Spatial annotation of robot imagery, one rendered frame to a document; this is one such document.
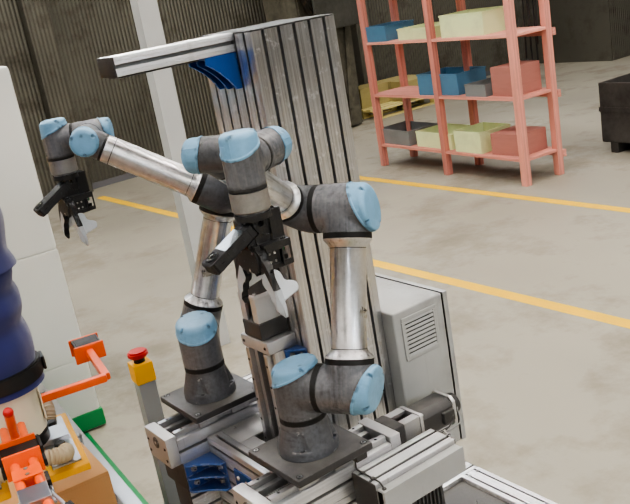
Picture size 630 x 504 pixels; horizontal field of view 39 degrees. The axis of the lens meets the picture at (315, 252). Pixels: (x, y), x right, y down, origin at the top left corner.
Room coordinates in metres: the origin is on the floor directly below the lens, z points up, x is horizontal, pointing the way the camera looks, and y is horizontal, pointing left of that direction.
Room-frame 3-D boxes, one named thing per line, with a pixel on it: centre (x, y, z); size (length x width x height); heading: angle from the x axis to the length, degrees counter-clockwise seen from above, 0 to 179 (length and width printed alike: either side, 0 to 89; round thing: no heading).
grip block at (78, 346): (2.39, 0.70, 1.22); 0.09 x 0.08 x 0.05; 113
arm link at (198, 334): (2.36, 0.37, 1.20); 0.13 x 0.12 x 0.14; 3
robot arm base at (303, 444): (1.94, 0.10, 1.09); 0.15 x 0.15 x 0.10
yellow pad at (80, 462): (2.05, 0.73, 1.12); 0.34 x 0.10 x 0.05; 23
